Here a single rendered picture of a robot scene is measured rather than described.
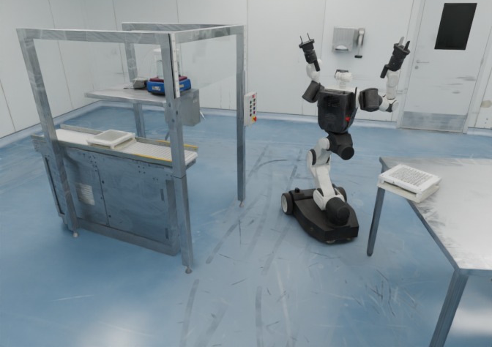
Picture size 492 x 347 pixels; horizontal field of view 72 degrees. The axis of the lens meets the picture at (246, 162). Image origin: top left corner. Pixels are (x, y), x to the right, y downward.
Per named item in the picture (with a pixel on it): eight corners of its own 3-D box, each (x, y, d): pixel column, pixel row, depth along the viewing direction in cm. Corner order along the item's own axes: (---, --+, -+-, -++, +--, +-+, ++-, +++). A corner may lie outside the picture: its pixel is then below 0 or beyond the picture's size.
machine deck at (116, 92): (199, 94, 226) (198, 88, 224) (166, 109, 194) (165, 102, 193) (125, 87, 248) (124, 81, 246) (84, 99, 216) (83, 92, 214)
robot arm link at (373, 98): (383, 109, 240) (375, 105, 230) (370, 111, 246) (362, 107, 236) (382, 94, 242) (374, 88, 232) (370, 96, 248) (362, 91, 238)
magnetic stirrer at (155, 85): (192, 89, 223) (192, 75, 219) (174, 96, 205) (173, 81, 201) (167, 86, 230) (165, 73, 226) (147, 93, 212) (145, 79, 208)
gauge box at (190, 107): (200, 121, 234) (199, 93, 226) (192, 126, 225) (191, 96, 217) (173, 118, 242) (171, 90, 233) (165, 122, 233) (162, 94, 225)
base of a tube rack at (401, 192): (439, 188, 191) (440, 184, 190) (419, 203, 177) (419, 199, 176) (398, 173, 208) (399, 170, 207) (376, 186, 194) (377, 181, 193)
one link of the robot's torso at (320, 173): (341, 201, 284) (331, 146, 294) (319, 203, 280) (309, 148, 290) (334, 203, 298) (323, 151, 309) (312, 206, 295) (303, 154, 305)
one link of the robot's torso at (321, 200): (343, 209, 282) (345, 196, 276) (321, 212, 278) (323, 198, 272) (332, 198, 300) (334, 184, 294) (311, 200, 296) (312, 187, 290)
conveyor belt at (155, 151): (198, 158, 241) (197, 152, 239) (178, 173, 220) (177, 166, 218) (59, 134, 289) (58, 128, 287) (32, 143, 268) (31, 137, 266)
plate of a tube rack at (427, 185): (441, 181, 189) (442, 177, 188) (421, 195, 174) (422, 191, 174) (400, 166, 206) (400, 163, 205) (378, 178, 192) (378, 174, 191)
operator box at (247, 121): (256, 121, 302) (257, 91, 291) (249, 126, 288) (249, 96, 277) (250, 120, 304) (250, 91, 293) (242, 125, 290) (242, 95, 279)
